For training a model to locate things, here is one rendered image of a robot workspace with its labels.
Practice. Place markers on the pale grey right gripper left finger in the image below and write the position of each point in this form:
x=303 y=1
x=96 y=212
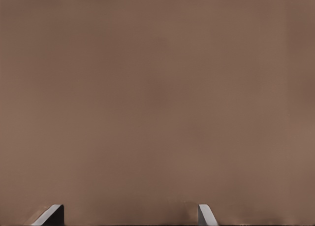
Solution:
x=53 y=215

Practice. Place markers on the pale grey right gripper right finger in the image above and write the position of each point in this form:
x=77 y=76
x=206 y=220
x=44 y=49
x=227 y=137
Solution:
x=206 y=215

